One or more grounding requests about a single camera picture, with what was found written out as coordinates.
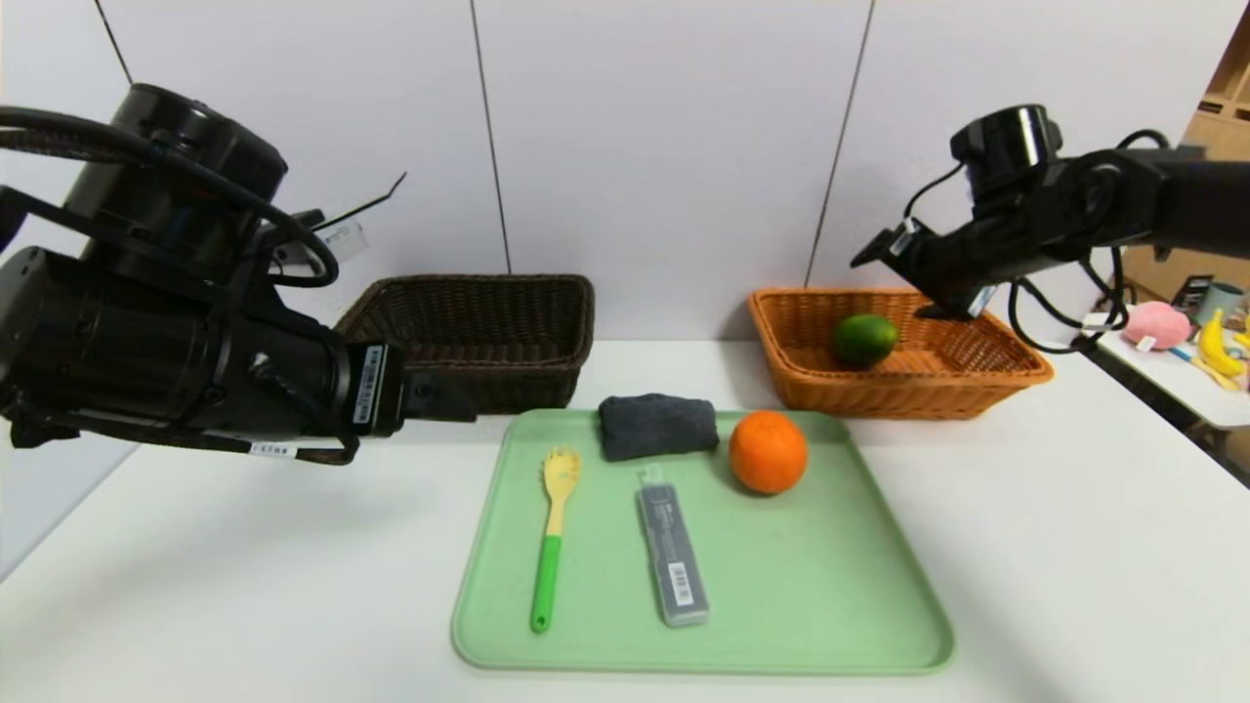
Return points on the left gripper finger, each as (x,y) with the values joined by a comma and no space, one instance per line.
(435,398)

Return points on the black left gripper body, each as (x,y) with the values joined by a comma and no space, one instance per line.
(376,385)

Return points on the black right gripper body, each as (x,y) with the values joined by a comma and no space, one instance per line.
(977,298)

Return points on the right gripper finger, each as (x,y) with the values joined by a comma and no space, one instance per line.
(947,312)
(884,251)

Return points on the green citrus fruit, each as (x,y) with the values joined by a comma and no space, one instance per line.
(865,340)

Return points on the yellow green spaghetti spoon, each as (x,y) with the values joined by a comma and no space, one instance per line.
(548,576)

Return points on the dark grey towel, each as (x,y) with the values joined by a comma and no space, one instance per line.
(656,428)

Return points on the orange fruit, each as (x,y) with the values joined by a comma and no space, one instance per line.
(769,452)

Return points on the grey case with barcode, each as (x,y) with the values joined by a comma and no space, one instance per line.
(673,557)

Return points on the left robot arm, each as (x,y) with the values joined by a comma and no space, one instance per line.
(117,351)

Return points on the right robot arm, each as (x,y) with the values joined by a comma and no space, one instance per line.
(1201,195)

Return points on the dark brown wicker basket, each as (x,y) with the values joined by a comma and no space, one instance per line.
(508,342)

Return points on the orange wicker basket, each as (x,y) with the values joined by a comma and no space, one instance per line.
(879,395)

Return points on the pink plush toy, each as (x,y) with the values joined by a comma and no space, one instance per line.
(1156,325)

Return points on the small black box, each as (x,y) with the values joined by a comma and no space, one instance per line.
(1188,293)

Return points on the white side table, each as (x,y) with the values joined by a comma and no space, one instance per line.
(1172,386)

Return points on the yellow toy banana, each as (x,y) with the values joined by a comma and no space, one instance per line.
(1213,350)

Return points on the teal cup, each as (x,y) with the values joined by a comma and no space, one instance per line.
(1221,301)

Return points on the light wooden cabinet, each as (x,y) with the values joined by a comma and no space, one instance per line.
(1216,107)

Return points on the light green plastic tray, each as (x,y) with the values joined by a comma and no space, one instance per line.
(781,625)

